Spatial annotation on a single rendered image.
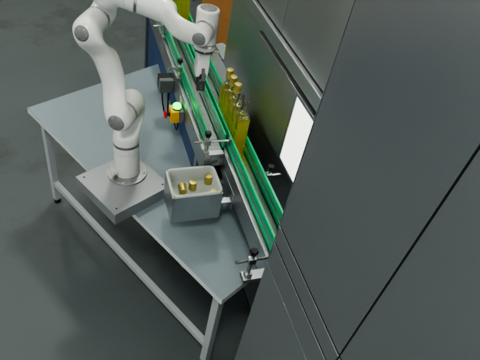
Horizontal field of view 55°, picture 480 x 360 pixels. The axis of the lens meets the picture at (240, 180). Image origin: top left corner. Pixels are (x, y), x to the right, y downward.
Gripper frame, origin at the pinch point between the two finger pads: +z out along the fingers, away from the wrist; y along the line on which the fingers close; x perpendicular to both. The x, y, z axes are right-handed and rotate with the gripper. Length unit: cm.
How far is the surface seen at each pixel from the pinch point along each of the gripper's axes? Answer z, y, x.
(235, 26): 7, -67, 24
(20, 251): 139, -21, -93
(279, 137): 15.6, 13.4, 34.2
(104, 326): 139, 30, -41
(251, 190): 27.8, 33.0, 21.1
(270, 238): 29, 57, 25
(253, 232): 38, 47, 22
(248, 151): 30.4, 5.6, 24.3
